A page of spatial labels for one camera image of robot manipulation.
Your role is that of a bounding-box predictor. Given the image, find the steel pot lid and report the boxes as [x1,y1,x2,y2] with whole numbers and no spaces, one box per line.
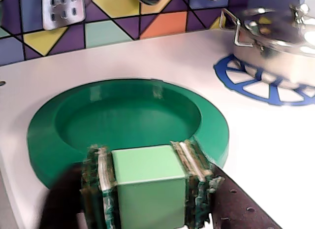
[242,2,315,56]

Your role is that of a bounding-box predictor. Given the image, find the light green cube block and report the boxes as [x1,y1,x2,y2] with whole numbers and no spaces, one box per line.
[111,144,187,229]

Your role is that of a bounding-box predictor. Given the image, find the slotted metal spatula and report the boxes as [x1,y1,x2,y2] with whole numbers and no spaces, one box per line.
[41,0,86,31]

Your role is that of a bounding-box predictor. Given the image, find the blue burner print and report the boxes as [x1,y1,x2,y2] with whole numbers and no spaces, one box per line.
[213,53,315,107]

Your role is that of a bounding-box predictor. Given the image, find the dark green round recipient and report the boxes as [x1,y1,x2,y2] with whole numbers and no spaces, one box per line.
[26,78,231,191]

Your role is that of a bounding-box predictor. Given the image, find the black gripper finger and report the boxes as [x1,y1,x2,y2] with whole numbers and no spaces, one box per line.
[170,137,284,229]
[40,144,122,229]

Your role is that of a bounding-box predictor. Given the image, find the steel cooking pot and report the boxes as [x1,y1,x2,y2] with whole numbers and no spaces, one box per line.
[220,7,315,90]

